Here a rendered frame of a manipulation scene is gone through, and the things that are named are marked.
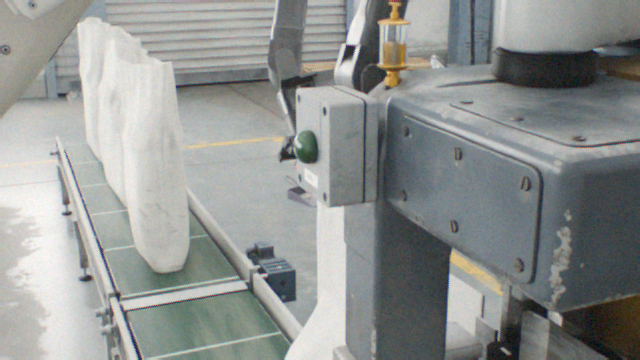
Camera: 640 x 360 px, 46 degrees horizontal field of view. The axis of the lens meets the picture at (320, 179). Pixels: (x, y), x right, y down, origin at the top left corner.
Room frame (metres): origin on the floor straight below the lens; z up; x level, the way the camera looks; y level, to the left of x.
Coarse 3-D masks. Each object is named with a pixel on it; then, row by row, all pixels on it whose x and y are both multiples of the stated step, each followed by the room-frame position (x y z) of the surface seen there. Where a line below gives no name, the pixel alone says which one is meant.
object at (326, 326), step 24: (336, 216) 1.13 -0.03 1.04; (336, 240) 1.13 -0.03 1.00; (336, 264) 1.13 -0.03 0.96; (336, 288) 1.13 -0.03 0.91; (456, 288) 0.80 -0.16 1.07; (336, 312) 1.12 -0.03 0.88; (456, 312) 0.80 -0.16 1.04; (480, 312) 0.76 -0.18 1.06; (312, 336) 1.10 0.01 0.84; (336, 336) 1.06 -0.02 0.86
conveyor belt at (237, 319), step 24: (144, 312) 2.09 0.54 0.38; (168, 312) 2.09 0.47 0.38; (192, 312) 2.09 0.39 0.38; (216, 312) 2.09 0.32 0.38; (240, 312) 2.09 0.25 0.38; (264, 312) 2.09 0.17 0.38; (144, 336) 1.94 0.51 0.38; (168, 336) 1.94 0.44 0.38; (192, 336) 1.94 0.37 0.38; (216, 336) 1.94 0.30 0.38; (240, 336) 1.94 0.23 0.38; (264, 336) 1.94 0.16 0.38
